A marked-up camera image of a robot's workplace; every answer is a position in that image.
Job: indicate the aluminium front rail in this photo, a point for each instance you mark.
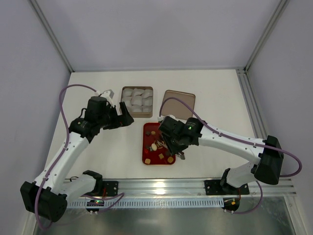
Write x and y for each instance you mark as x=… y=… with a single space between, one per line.
x=198 y=187

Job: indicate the slotted cable duct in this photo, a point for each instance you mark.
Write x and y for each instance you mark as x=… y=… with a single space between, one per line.
x=147 y=203

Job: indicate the white round spiral chocolate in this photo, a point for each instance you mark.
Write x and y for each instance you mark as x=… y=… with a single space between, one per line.
x=154 y=147

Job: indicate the gold tin box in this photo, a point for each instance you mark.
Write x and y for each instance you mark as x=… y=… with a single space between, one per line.
x=138 y=100

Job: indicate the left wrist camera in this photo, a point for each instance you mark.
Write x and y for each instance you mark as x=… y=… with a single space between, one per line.
x=108 y=94

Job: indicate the aluminium rail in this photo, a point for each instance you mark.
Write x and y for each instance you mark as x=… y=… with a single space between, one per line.
x=258 y=125
x=198 y=187

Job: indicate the right side aluminium rail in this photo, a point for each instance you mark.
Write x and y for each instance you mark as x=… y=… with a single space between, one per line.
x=258 y=125

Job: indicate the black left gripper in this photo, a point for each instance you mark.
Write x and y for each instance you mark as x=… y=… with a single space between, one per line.
x=118 y=119

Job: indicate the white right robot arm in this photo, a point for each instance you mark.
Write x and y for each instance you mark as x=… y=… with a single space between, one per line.
x=264 y=157

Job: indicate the red lacquer tray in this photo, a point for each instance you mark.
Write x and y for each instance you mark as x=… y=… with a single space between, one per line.
x=158 y=141

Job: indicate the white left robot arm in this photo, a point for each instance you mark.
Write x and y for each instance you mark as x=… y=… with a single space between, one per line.
x=48 y=196

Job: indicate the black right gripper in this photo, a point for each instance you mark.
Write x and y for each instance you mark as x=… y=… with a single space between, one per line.
x=174 y=147

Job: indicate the gold tin lid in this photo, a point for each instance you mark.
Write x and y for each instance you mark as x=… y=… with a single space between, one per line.
x=176 y=108

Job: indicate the gold shell chocolate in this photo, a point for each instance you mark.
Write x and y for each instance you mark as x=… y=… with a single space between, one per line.
x=170 y=159

